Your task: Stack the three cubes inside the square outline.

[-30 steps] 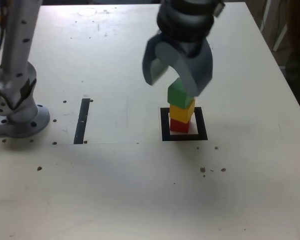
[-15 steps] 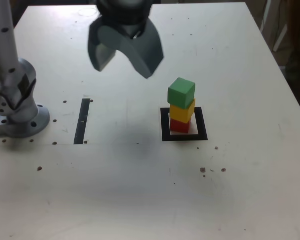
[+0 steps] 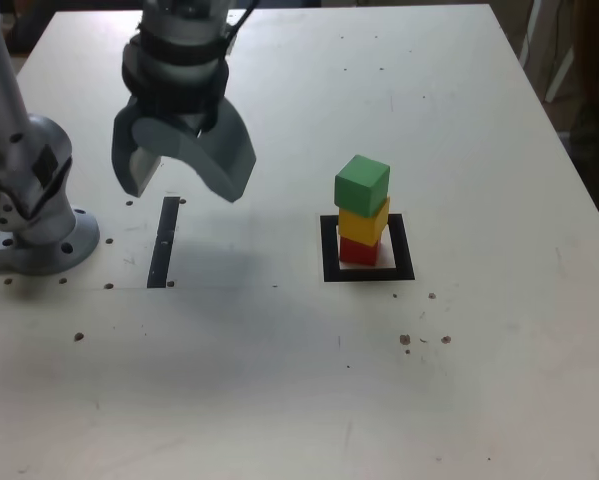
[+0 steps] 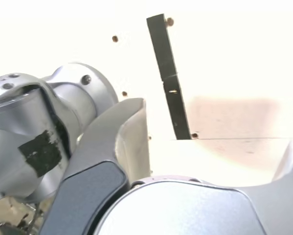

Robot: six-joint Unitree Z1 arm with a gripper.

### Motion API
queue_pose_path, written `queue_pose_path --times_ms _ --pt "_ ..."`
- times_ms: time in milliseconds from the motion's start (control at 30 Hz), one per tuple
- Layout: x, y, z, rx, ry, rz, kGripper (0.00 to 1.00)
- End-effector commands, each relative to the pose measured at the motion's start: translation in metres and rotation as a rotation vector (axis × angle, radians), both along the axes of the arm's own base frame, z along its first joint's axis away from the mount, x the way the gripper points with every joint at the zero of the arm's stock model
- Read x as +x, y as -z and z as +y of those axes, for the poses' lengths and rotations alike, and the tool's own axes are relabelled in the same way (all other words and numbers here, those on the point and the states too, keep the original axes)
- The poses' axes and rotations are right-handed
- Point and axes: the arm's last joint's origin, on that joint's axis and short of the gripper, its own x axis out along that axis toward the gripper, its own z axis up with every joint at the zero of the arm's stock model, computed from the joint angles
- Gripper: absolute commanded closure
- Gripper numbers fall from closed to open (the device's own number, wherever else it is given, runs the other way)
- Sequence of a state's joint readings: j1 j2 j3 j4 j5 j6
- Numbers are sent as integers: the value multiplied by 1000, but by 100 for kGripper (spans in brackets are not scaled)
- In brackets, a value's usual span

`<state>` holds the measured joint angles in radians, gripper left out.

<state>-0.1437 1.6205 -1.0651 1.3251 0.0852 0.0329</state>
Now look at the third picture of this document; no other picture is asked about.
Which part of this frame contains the black tape square outline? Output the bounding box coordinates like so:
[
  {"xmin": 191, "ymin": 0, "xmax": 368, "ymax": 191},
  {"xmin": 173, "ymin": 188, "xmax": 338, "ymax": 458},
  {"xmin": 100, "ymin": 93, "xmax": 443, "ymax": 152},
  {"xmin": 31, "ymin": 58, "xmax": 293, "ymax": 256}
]
[{"xmin": 320, "ymin": 213, "xmax": 416, "ymax": 284}]

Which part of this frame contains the green cube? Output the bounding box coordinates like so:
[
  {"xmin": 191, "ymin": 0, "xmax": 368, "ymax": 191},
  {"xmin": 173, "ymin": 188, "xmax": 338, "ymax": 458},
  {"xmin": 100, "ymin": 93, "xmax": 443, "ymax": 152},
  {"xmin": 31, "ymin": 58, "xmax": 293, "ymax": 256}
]
[{"xmin": 333, "ymin": 154, "xmax": 392, "ymax": 218}]

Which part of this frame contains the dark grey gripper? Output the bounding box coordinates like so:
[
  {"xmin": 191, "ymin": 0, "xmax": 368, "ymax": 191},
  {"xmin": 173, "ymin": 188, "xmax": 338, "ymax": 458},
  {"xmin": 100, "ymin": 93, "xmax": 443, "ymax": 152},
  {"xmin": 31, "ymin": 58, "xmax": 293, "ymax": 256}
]
[{"xmin": 110, "ymin": 96, "xmax": 258, "ymax": 204}]

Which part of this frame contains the yellow cube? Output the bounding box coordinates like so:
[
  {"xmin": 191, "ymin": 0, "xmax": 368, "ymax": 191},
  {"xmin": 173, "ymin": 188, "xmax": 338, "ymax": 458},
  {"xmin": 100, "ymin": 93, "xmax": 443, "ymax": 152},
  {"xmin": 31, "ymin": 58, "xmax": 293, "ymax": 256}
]
[{"xmin": 337, "ymin": 196, "xmax": 391, "ymax": 246}]

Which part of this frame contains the black cable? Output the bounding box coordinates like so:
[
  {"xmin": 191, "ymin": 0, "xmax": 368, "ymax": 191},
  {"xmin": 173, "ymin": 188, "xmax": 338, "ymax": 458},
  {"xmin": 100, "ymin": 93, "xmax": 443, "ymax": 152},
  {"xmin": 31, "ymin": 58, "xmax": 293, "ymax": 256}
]
[{"xmin": 226, "ymin": 0, "xmax": 258, "ymax": 51}]

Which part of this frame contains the red cube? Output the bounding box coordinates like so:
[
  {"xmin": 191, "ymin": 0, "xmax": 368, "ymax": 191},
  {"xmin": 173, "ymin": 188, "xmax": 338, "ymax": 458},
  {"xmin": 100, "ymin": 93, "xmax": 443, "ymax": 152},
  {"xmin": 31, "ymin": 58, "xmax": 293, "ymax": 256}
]
[{"xmin": 338, "ymin": 234, "xmax": 382, "ymax": 266}]

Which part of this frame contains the black tape strip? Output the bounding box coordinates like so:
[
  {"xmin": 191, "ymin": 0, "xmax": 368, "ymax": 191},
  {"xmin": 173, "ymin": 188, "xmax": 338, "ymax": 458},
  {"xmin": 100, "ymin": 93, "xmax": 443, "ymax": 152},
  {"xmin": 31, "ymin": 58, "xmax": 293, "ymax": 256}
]
[{"xmin": 146, "ymin": 196, "xmax": 180, "ymax": 290}]

